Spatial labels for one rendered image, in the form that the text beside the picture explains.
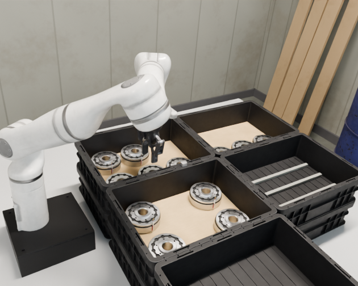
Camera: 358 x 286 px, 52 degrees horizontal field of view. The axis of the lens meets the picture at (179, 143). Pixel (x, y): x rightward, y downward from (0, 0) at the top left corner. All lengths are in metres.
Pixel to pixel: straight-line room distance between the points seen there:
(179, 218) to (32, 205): 0.43
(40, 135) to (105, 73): 2.08
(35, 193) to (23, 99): 1.79
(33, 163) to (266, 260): 0.69
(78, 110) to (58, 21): 1.93
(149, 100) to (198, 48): 2.62
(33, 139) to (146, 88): 0.35
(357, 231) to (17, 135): 1.16
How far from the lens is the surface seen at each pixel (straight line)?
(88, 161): 1.19
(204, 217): 1.15
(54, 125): 0.89
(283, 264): 1.09
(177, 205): 1.18
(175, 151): 1.42
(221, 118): 1.59
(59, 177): 1.52
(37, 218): 1.18
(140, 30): 2.99
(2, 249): 1.29
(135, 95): 0.73
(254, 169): 1.39
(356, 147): 2.61
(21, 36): 2.71
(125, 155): 1.33
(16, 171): 1.10
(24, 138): 0.98
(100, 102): 0.79
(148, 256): 0.90
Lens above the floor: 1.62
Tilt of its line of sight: 32 degrees down
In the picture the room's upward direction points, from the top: 5 degrees clockwise
